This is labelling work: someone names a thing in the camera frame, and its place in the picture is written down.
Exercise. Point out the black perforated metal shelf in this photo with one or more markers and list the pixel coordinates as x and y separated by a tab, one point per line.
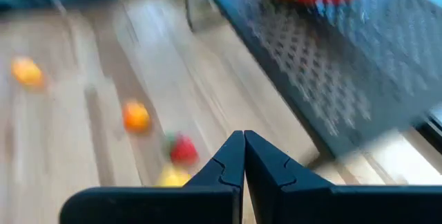
345	79

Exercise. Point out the small orange fruit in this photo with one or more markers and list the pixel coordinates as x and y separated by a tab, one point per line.
136	116
27	72

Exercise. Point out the red strawberry green leaves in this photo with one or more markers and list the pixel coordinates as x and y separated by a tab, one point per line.
183	149

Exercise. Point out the yellow lemon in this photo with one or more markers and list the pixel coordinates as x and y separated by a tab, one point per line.
172	177

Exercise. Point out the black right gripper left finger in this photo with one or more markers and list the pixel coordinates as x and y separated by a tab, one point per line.
221	182

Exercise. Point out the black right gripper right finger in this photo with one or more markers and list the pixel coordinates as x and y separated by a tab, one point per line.
276	182

